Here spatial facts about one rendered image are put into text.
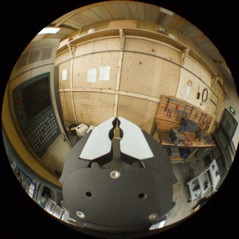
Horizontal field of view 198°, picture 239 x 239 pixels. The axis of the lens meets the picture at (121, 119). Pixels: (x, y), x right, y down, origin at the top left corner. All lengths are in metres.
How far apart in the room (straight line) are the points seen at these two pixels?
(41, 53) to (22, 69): 0.23
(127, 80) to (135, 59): 0.46
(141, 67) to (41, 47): 1.54
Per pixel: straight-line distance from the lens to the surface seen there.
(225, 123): 3.73
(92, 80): 1.78
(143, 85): 1.54
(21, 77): 0.77
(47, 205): 1.29
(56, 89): 2.61
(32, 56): 0.84
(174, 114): 1.79
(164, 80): 1.61
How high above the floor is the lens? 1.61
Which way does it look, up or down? 33 degrees down
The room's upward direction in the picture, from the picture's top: 7 degrees clockwise
